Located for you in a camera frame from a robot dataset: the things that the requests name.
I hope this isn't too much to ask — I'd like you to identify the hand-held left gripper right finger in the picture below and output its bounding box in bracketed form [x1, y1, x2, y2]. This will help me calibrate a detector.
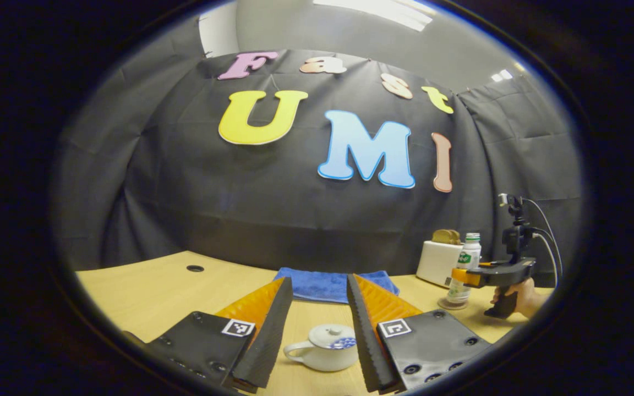
[346, 273, 492, 394]

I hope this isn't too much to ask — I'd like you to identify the blue towel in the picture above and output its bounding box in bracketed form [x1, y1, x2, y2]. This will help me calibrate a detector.
[273, 267, 400, 304]

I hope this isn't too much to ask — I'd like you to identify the long ceiling light panel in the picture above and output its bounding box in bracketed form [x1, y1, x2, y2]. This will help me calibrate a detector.
[313, 0, 433, 32]

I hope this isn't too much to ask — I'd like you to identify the white water bottle green label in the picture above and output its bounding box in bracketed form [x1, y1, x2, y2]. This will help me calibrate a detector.
[446, 233, 482, 306]

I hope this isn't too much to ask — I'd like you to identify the white teacup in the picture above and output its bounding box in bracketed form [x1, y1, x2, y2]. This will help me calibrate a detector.
[283, 323, 359, 372]

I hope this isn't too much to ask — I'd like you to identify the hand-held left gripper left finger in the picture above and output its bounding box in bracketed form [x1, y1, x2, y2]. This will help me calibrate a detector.
[146, 277, 294, 392]

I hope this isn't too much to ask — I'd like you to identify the black backdrop cloth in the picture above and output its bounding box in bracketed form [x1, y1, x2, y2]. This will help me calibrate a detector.
[56, 48, 584, 287]

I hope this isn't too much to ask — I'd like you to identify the black cable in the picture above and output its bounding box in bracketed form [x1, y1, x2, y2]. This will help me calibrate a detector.
[523, 198, 564, 276]

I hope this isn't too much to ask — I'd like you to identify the white toaster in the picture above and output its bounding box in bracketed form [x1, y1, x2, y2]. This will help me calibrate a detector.
[416, 240, 464, 288]

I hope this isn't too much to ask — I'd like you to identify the white cable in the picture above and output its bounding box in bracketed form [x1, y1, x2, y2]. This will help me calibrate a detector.
[534, 234, 560, 287]

